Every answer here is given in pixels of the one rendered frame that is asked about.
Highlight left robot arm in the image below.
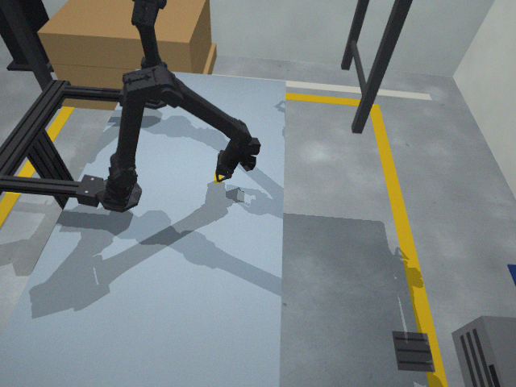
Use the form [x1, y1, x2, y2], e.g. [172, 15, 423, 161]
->
[131, 0, 168, 69]

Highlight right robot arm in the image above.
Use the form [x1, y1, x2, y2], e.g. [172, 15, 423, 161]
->
[103, 65, 261, 206]

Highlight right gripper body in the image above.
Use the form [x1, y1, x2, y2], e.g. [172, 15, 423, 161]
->
[216, 150, 237, 176]

